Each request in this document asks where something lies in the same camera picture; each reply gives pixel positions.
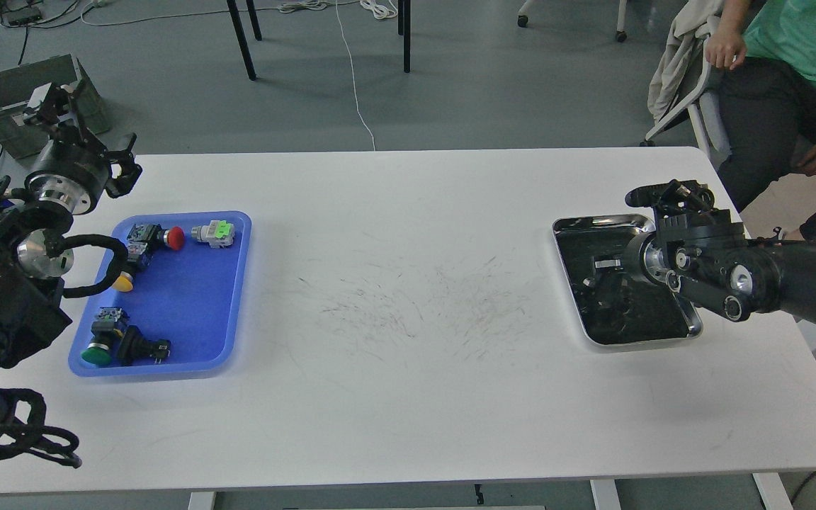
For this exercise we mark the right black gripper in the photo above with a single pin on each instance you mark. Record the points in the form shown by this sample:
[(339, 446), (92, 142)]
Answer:
[(688, 229)]

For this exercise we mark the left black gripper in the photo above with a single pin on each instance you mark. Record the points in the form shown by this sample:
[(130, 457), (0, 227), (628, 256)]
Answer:
[(67, 170)]

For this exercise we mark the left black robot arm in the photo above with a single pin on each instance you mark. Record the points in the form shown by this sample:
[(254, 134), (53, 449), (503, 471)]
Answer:
[(41, 264)]

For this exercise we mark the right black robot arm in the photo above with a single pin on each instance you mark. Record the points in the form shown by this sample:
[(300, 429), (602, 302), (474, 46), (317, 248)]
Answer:
[(766, 275)]

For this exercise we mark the silver metal tray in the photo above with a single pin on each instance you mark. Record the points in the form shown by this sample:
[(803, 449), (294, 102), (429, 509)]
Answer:
[(637, 313)]

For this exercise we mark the grey plastic crate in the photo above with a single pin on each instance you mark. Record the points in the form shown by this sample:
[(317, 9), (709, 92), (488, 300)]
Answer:
[(16, 87)]

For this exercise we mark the blue plastic tray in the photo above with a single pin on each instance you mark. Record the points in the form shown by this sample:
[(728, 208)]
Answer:
[(190, 297)]

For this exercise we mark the white office chair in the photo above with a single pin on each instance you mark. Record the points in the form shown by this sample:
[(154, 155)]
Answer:
[(698, 103)]

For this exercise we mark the black table leg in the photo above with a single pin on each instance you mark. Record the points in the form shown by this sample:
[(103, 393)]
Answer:
[(404, 28), (238, 27)]

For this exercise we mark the beige jacket on chair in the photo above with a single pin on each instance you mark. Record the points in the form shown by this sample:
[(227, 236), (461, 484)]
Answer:
[(693, 23)]

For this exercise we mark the seated person green shirt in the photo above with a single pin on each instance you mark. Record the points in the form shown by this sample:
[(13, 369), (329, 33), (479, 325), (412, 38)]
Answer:
[(767, 93)]

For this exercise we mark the red push button switch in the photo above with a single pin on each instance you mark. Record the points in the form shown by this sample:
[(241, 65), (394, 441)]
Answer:
[(154, 236)]

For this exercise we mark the yellow push button switch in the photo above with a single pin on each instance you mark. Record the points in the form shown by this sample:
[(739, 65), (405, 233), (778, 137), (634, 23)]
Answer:
[(139, 255)]

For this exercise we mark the grey green switch part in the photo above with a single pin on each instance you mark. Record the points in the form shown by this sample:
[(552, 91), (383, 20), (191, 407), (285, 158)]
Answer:
[(217, 234)]

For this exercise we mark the green push button switch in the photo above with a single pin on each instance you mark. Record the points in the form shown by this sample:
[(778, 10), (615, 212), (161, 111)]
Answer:
[(108, 329)]

